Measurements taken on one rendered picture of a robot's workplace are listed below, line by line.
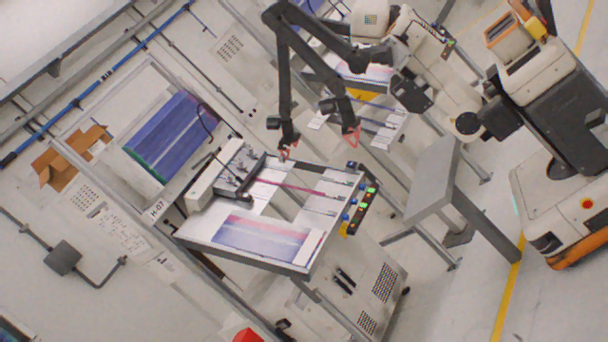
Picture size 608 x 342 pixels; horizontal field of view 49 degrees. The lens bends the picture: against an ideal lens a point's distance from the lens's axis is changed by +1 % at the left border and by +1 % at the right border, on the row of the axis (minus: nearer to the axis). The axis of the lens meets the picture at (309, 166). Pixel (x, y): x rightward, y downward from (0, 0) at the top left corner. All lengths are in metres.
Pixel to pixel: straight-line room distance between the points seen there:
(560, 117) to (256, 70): 2.21
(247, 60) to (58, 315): 1.97
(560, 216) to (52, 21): 3.87
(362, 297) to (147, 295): 1.76
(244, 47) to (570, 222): 2.31
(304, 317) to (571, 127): 1.48
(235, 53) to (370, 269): 1.66
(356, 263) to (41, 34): 2.93
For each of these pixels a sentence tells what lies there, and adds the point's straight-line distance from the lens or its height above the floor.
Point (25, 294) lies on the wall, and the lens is 4.46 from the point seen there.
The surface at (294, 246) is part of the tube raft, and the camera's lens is 3.01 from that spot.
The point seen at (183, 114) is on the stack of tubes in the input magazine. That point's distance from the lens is 3.44.
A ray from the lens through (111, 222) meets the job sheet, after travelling 3.42.
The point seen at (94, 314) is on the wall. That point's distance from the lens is 4.55.
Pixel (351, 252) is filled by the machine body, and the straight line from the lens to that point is 3.53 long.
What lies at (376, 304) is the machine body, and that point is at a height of 0.17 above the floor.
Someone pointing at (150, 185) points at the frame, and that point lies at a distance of 3.21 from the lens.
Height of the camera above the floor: 1.62
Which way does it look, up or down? 12 degrees down
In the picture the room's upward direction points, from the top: 46 degrees counter-clockwise
